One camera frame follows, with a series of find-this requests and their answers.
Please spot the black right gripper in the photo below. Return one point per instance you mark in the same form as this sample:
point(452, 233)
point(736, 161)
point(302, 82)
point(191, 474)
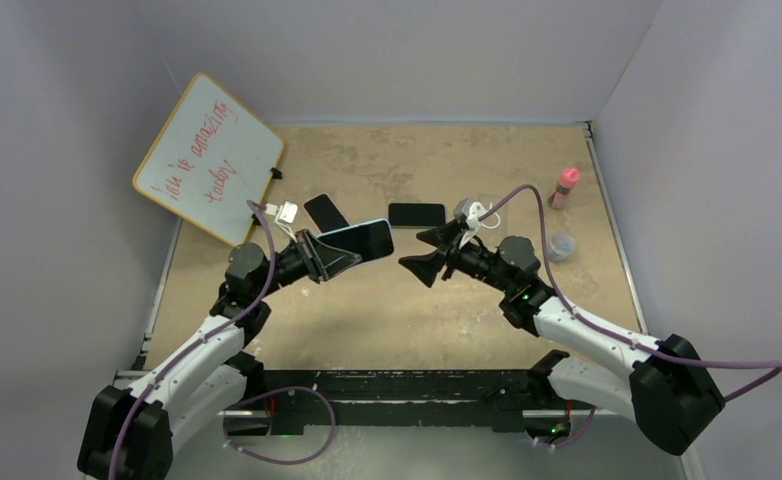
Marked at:
point(426, 267)

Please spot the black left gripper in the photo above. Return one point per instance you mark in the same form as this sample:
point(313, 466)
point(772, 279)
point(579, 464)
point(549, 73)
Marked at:
point(320, 261)

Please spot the light blue phone case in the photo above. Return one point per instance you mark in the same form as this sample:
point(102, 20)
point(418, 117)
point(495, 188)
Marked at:
point(354, 226)

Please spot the black screen smartphone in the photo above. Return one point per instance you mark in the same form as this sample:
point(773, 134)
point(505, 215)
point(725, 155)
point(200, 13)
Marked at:
point(416, 215)

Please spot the clear phone case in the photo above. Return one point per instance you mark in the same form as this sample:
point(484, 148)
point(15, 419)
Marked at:
point(494, 218)

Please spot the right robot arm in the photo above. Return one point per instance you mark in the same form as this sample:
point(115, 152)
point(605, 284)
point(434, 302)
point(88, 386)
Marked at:
point(660, 385)

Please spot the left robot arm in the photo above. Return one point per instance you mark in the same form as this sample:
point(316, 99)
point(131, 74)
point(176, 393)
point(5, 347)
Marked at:
point(134, 432)

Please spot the pink cased smartphone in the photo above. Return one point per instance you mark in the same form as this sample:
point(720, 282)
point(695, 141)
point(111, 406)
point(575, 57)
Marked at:
point(324, 213)

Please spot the clear plastic cup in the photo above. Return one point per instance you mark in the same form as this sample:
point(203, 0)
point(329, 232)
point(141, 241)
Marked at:
point(560, 246)

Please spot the pink capped bottle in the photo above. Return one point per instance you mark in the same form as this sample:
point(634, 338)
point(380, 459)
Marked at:
point(567, 180)

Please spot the whiteboard with red writing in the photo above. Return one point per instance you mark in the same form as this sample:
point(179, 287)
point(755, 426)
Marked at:
point(210, 158)

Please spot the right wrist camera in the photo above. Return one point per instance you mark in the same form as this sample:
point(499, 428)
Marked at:
point(468, 213)

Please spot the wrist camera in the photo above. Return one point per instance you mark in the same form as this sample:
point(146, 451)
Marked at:
point(468, 213)
point(283, 215)

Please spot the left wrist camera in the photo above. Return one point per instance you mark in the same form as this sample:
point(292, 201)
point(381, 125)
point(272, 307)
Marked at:
point(283, 215)

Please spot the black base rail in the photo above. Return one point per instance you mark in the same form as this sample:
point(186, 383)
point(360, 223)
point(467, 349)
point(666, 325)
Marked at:
point(285, 402)

